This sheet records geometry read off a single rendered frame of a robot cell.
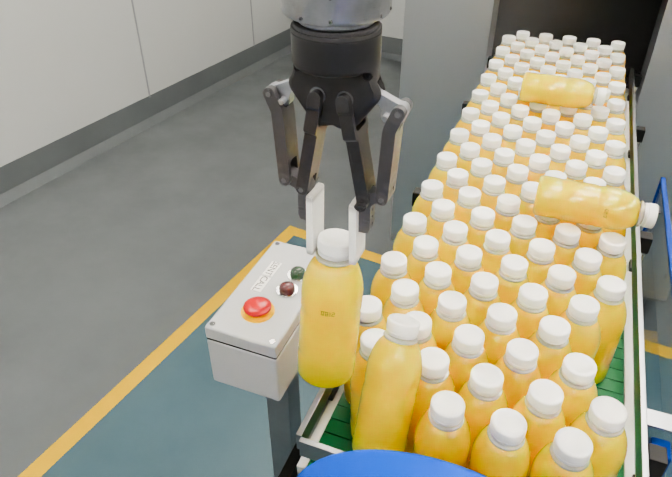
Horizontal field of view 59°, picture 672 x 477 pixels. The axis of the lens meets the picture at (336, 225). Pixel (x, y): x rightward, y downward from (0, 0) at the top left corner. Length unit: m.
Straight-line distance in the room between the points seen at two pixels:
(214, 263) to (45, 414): 0.91
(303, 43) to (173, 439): 1.71
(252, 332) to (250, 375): 0.07
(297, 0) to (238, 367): 0.49
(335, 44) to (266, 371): 0.44
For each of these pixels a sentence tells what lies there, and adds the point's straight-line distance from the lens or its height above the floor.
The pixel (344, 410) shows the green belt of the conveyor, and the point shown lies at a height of 0.90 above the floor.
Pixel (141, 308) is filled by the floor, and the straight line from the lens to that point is 2.54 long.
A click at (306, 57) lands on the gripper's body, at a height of 1.47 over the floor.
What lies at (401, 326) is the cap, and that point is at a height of 1.14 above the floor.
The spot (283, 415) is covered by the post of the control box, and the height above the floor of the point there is 0.86.
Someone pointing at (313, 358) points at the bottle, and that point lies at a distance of 0.67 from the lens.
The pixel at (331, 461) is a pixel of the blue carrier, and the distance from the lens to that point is 0.52.
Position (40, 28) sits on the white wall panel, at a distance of 3.53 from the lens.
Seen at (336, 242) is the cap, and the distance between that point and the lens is 0.60.
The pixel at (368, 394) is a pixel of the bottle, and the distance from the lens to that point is 0.74.
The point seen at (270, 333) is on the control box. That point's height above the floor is 1.10.
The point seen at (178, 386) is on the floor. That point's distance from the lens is 2.21.
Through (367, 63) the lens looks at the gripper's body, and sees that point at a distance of 0.50.
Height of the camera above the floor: 1.63
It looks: 34 degrees down
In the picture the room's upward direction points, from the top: straight up
